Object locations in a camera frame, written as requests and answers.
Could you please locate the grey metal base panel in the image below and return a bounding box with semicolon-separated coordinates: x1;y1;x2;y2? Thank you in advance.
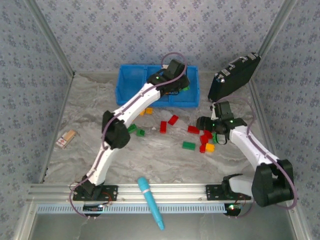
31;211;300;240

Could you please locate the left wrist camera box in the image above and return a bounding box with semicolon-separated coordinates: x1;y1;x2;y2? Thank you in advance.
162;59;188;76

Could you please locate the black hard carrying case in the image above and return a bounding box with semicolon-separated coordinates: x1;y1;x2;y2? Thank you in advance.
207;51;262;103

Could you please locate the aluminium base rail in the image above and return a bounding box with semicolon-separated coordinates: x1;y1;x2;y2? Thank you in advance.
26;183;300;203

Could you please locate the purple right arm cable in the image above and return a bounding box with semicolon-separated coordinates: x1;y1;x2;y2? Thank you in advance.
212;94;300;221

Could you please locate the small controller circuit board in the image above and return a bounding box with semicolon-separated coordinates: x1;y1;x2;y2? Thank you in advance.
82;204;105;213
224;203;243;216

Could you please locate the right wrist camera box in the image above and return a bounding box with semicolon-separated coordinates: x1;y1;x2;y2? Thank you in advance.
210;101;235;121

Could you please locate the blue three-compartment plastic bin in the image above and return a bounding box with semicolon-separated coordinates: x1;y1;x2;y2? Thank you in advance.
115;64;201;108

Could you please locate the aluminium table side rail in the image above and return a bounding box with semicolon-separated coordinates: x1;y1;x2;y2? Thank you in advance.
248;77;286;183
38;74;76;185

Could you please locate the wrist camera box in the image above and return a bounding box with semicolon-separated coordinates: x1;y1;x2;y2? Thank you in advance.
210;101;235;121
162;59;188;76

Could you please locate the light blue marker pen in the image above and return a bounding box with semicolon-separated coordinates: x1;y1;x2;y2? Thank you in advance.
137;176;166;231

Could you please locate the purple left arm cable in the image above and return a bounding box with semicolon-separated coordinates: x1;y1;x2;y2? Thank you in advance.
68;51;188;221

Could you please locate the aluminium frame corner post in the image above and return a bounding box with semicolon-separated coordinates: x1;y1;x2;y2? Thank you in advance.
257;0;298;57
23;0;76;77

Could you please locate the slotted grey cable duct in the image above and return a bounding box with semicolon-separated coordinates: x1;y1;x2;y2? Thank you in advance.
37;202;241;215

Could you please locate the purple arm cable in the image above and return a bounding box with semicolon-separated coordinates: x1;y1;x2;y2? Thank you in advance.
212;94;300;221
68;51;188;221

